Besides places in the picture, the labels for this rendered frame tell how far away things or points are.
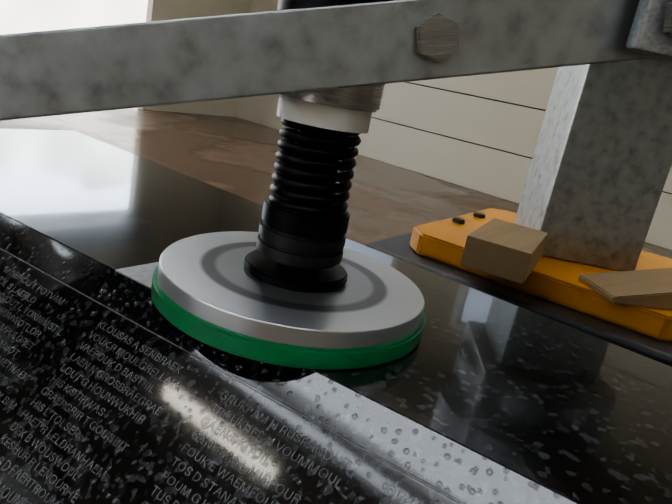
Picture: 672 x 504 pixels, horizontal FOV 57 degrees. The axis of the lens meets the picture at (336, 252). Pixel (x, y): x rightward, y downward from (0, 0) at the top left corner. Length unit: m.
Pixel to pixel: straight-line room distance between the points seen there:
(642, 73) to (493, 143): 5.89
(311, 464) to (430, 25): 0.28
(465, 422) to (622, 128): 0.86
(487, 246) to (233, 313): 0.62
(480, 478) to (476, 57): 0.26
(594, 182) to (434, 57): 0.80
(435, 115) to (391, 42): 7.00
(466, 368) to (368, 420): 0.11
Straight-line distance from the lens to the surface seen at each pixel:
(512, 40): 0.44
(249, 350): 0.41
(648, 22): 0.45
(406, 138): 7.61
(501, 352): 0.52
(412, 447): 0.38
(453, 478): 0.37
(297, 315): 0.42
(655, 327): 1.05
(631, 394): 0.52
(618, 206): 1.21
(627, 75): 1.18
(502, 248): 0.97
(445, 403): 0.41
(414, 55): 0.42
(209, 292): 0.44
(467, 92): 7.24
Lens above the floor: 1.04
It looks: 17 degrees down
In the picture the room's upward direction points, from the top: 11 degrees clockwise
